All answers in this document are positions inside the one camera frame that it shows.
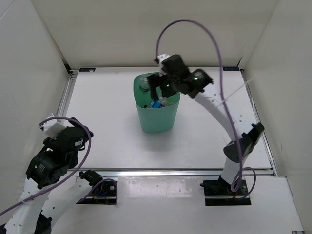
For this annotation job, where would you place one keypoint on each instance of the aluminium rail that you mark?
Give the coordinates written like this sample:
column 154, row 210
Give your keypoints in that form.
column 67, row 94
column 115, row 172
column 264, row 137

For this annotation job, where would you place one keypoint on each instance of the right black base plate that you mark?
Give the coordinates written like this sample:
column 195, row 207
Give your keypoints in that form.
column 217, row 194

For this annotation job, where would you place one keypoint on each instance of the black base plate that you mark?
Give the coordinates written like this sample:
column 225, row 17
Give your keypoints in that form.
column 217, row 194
column 103, row 194

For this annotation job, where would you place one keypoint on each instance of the front aluminium rail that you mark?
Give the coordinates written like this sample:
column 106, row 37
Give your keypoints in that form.
column 115, row 172

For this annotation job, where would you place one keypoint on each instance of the right aluminium rail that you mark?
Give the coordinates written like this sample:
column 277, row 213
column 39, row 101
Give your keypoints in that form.
column 264, row 137

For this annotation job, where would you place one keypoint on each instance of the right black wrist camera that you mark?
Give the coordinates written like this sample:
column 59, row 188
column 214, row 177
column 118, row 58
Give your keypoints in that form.
column 172, row 66

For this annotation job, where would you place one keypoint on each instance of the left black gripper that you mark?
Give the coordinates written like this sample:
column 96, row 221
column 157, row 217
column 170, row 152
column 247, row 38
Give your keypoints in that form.
column 86, row 135

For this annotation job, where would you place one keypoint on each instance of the blue label water bottle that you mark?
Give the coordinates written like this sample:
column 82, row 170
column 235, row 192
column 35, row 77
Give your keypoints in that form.
column 162, row 102

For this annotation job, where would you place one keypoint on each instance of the green plastic bin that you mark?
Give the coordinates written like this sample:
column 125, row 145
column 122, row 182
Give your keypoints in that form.
column 154, row 120

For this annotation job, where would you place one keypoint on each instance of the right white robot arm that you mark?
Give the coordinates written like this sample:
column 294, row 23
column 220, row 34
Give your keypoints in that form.
column 199, row 86

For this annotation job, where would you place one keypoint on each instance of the small Pepsi bottle black cap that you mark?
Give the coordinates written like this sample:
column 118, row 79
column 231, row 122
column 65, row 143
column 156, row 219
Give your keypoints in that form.
column 144, row 85

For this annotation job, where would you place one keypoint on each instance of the left blue corner label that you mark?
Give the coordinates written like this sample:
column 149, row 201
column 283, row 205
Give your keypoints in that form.
column 87, row 69

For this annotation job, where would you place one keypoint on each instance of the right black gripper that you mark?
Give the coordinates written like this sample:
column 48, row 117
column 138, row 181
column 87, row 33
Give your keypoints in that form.
column 155, row 80

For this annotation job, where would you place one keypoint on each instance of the right blue corner label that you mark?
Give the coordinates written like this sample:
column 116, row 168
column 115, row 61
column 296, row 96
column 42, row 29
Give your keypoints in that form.
column 230, row 69

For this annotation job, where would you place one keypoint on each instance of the blue corner label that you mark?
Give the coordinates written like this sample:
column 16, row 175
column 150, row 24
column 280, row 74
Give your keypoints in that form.
column 87, row 69
column 230, row 69

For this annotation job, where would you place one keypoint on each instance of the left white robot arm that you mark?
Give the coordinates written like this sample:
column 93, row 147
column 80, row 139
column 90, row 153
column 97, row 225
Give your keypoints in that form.
column 55, row 163

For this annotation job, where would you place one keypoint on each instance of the left aluminium rail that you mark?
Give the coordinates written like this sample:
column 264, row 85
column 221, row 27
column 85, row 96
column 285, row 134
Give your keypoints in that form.
column 67, row 94

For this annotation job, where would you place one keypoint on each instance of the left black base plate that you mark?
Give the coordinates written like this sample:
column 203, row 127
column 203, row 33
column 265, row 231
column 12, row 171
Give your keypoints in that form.
column 103, row 194

